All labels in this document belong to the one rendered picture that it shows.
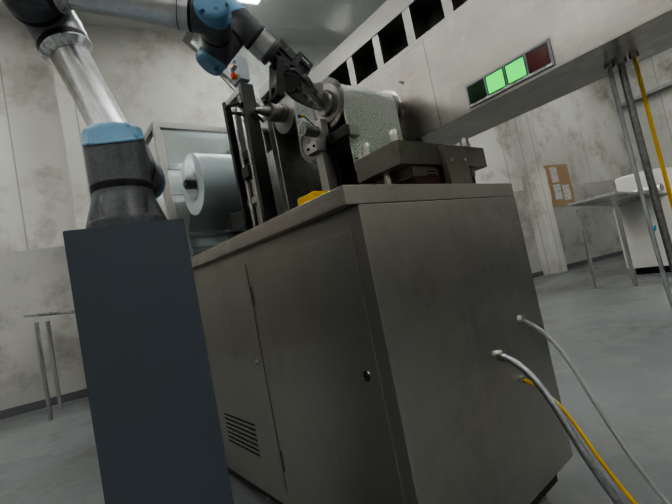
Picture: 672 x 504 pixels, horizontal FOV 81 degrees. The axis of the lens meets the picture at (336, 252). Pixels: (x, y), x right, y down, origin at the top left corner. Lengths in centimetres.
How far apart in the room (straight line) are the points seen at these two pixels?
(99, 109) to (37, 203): 415
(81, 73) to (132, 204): 41
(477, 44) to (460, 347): 88
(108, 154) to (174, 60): 500
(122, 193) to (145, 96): 475
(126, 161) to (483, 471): 99
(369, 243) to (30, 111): 505
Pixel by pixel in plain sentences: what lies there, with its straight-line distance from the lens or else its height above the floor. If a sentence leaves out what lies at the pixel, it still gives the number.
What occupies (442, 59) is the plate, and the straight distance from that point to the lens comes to 143.
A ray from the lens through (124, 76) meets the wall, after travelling 571.
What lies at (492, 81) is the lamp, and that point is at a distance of 131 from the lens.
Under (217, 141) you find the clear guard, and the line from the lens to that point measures 219.
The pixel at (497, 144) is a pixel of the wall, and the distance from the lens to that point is 801.
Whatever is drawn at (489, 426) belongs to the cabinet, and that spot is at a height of 32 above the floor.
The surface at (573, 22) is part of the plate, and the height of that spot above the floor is 123.
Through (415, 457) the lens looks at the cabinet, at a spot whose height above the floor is 36.
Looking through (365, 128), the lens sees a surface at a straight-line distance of 125.
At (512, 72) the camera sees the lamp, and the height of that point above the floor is 118.
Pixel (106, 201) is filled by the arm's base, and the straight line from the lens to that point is 88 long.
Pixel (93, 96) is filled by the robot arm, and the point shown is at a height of 125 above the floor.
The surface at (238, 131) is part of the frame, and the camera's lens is 153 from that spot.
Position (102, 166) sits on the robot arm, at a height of 103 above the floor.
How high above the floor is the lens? 73
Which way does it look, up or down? 3 degrees up
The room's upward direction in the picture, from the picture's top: 11 degrees counter-clockwise
